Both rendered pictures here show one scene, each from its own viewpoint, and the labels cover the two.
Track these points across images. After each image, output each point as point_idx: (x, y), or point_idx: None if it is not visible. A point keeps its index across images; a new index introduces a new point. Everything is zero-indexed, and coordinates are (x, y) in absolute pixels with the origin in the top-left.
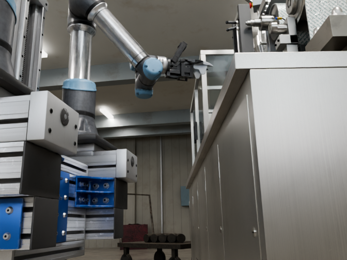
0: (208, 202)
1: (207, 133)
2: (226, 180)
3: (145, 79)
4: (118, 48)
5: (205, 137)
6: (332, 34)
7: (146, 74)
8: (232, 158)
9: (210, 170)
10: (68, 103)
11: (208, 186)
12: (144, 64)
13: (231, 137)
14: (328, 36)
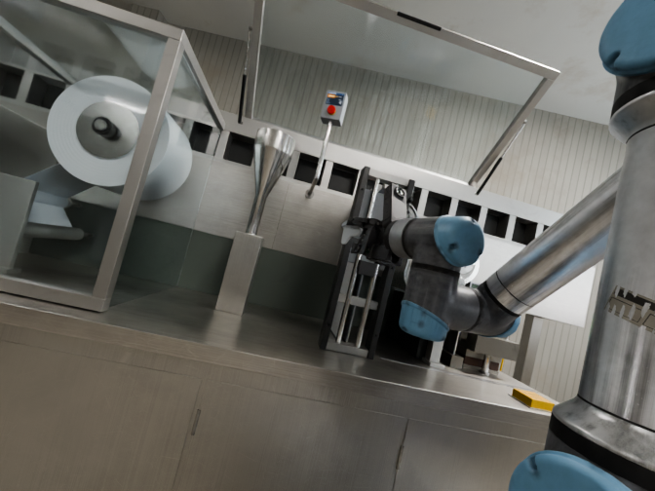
0: (222, 466)
1: (391, 394)
2: (447, 488)
3: (486, 333)
4: (572, 276)
5: (359, 386)
6: (516, 359)
7: (503, 335)
8: (491, 475)
9: (298, 421)
10: None
11: (254, 439)
12: (520, 321)
13: (501, 454)
14: (512, 358)
